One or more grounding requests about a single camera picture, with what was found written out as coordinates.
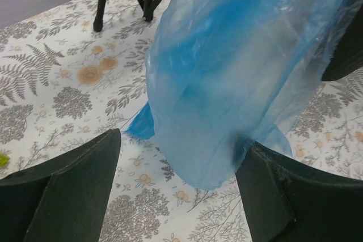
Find yellow toy block house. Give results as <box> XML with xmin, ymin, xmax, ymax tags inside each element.
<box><xmin>0</xmin><ymin>154</ymin><xmax>10</xmax><ymax>168</ymax></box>

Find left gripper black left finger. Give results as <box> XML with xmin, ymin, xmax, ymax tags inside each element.
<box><xmin>1</xmin><ymin>129</ymin><xmax>121</xmax><ymax>241</ymax></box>

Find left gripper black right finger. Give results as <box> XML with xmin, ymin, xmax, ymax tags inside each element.
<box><xmin>235</xmin><ymin>143</ymin><xmax>362</xmax><ymax>241</ymax></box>

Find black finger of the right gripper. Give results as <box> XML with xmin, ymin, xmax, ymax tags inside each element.
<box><xmin>322</xmin><ymin>7</ymin><xmax>362</xmax><ymax>82</ymax></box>

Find blue trash bag roll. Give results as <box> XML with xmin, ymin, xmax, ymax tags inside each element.
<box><xmin>128</xmin><ymin>0</ymin><xmax>362</xmax><ymax>190</ymax></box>

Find floral patterned table mat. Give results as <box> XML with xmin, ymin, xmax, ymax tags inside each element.
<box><xmin>1</xmin><ymin>0</ymin><xmax>362</xmax><ymax>241</ymax></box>

